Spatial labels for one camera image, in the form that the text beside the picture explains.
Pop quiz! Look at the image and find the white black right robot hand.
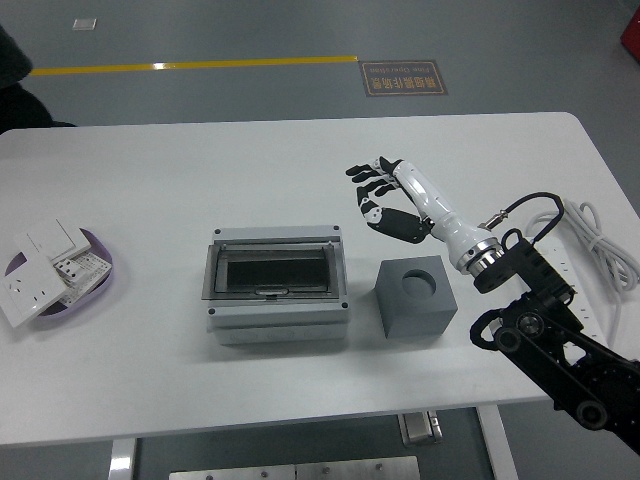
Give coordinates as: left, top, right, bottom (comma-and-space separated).
345, 156, 490, 270

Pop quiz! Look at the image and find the grey box with clear lid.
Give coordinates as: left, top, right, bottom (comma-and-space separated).
201, 225, 350, 346

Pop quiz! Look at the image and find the grey cube with round hole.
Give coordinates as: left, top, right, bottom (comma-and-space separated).
374, 254, 459, 340

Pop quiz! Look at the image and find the dark floor sign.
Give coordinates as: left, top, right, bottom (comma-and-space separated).
359, 60, 449, 98

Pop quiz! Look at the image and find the white power strip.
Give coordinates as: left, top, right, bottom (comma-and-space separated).
534, 234, 612, 349

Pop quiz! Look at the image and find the white table leg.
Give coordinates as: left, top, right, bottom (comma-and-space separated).
475, 405, 519, 480
107, 438, 137, 480

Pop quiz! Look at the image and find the red object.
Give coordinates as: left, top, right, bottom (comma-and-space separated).
619, 9, 640, 54

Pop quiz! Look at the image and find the yellow floor tape line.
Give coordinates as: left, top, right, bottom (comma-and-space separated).
28, 54, 359, 78

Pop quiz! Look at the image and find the purple plastic tray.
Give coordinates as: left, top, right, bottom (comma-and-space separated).
4, 227, 115, 331

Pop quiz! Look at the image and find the person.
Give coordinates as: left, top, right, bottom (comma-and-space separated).
0, 22, 77, 133

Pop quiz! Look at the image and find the white power strip cord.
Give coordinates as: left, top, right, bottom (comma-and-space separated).
524, 198, 640, 351

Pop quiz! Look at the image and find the grey under-table bracket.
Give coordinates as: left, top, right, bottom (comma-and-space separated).
398, 410, 444, 446

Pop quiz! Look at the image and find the metal base plate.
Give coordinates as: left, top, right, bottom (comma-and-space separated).
168, 455, 421, 480

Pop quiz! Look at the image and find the white wall switch plate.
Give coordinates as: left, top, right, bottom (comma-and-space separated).
14, 218, 94, 262

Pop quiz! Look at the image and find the white wall socket plate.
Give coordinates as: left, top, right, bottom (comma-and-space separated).
0, 257, 67, 329

